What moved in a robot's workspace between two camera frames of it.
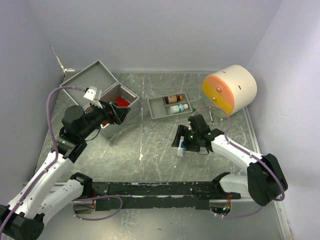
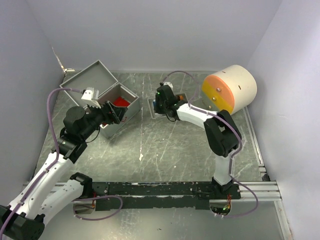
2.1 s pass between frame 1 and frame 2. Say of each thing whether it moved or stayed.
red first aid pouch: stayed
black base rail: stayed
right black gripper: moved
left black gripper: stayed
